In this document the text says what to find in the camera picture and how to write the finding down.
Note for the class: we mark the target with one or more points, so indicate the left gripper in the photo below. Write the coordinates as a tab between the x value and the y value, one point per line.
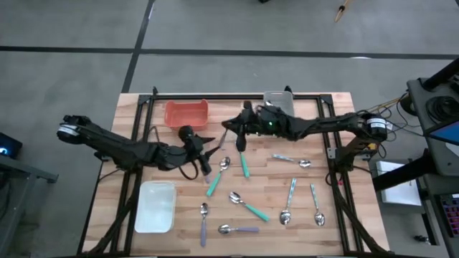
186	154

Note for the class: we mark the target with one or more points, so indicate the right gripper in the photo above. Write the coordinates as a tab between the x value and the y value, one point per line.
263	123

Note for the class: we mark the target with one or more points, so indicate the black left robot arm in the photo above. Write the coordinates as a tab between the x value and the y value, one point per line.
114	147

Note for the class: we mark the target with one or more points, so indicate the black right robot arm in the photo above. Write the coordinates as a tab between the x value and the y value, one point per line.
322	123

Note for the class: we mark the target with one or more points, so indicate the orange plastic bin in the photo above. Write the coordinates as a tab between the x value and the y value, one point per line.
186	116

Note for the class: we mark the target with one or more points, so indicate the light grey plastic bin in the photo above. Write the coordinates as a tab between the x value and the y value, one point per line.
274	97

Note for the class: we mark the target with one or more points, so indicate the white plastic bin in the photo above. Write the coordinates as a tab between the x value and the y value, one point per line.
155	208

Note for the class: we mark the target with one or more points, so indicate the wooden stick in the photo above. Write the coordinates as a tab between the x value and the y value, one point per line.
340	12

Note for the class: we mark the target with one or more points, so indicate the black metal bar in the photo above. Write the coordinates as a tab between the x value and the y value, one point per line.
398	173

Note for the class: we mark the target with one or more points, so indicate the white box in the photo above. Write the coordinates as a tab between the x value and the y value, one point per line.
398	195

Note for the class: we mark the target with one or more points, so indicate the grey cart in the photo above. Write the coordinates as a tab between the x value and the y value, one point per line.
419	107

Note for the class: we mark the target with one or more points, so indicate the grey metal stand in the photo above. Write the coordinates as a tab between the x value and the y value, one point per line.
21	168

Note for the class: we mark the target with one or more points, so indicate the black device with blue light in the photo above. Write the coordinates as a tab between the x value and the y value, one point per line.
12	143

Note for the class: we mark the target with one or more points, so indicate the grey side desk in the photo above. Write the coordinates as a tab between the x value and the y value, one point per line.
435	182

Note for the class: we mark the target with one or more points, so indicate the black pole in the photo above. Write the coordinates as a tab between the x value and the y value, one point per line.
441	73

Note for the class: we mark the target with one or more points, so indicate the blue screen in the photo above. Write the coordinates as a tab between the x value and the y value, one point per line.
448	134

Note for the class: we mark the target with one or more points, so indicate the small black floor object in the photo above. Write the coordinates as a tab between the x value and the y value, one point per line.
421	239

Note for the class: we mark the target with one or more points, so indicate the colourful backlit keyboard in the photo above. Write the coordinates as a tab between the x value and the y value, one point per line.
452	215

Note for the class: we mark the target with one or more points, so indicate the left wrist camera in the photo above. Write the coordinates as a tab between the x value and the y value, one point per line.
186	133

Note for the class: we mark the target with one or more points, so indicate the black aluminium table frame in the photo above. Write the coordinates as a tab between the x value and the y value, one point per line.
215	96

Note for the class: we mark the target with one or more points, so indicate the grey metal bracket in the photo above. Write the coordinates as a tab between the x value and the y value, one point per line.
331	153

